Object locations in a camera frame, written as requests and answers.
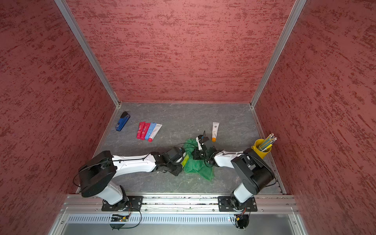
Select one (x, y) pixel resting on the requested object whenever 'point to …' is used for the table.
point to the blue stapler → (124, 118)
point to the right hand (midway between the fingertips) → (192, 156)
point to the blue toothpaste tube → (151, 129)
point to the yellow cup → (255, 147)
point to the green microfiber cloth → (197, 166)
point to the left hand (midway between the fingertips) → (178, 172)
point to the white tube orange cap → (215, 130)
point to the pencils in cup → (268, 143)
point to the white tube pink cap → (154, 132)
